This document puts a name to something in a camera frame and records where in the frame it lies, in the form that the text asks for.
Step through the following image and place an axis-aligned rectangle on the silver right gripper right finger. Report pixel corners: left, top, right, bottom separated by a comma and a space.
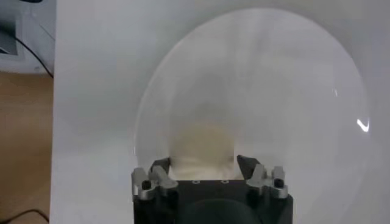
236, 154, 289, 200

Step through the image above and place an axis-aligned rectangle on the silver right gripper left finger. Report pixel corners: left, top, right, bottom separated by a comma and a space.
131, 156, 179, 201

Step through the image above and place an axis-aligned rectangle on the white steamed baozi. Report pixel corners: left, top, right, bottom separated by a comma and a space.
169, 120, 239, 181

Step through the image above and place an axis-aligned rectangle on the round white plate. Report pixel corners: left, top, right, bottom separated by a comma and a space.
133, 7, 371, 224

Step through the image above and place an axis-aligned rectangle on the white side table with label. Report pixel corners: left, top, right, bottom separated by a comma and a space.
0, 0, 57, 74

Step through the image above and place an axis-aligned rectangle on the black adapter cable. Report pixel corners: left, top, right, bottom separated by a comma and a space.
13, 36, 55, 79

